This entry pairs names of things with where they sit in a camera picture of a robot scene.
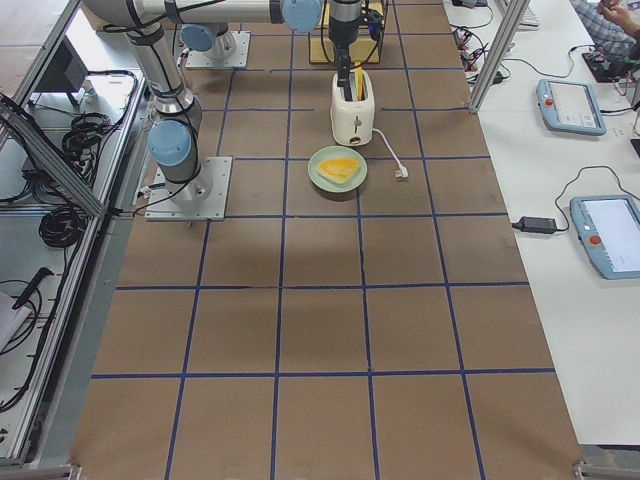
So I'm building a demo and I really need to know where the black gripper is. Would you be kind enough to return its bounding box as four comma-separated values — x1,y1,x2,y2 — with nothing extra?
329,0,360,100

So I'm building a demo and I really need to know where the cream white toaster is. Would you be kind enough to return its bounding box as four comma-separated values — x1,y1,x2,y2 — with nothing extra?
330,71,375,147

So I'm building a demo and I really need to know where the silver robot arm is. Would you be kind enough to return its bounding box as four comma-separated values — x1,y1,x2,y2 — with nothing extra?
85,1,362,119
180,24,251,70

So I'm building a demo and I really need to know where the yellow toast in toaster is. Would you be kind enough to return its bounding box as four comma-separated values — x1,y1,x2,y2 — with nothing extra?
354,67,365,101

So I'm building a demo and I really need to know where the light green plate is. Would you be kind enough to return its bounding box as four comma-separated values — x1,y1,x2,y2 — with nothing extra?
308,146,368,193

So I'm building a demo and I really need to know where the yellow toast on plate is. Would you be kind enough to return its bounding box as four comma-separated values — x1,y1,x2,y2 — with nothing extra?
316,157,361,185

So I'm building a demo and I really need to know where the upper blue teach pendant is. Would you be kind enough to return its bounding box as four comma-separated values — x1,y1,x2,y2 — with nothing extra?
536,79,607,136

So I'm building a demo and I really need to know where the blue teach pendant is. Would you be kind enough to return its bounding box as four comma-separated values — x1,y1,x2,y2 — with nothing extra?
536,79,607,136
570,194,639,280

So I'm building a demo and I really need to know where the black power adapter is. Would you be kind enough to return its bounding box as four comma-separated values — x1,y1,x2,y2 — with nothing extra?
511,216,558,234

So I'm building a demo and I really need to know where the black electronics board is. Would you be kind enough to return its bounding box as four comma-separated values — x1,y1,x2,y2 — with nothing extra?
582,46,639,83

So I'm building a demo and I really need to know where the person in plaid shirt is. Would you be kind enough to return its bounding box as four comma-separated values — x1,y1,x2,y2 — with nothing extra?
570,0,639,57

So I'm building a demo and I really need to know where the black monitor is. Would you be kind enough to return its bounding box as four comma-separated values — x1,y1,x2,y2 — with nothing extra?
35,36,88,105

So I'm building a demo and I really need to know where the lower blue teach pendant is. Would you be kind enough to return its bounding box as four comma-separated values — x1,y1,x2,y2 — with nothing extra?
570,194,639,280

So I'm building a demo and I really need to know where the white toaster power cord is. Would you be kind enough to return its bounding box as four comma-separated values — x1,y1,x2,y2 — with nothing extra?
372,127,410,182

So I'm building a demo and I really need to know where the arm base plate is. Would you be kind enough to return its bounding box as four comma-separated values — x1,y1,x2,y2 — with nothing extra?
186,30,251,70
144,156,232,221

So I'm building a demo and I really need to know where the aluminium frame post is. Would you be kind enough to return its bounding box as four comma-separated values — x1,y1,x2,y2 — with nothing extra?
469,0,529,113

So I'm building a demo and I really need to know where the black coiled cable upper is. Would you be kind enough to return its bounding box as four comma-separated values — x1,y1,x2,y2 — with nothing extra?
61,112,122,162

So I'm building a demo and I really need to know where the black coiled cable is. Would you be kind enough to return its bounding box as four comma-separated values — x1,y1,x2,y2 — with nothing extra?
39,205,87,248
61,112,122,162

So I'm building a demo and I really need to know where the aluminium frame rail left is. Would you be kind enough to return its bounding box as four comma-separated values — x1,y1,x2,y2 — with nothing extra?
1,94,106,216

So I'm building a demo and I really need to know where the black coiled cable lower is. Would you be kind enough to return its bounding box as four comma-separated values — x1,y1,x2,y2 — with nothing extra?
39,205,87,248

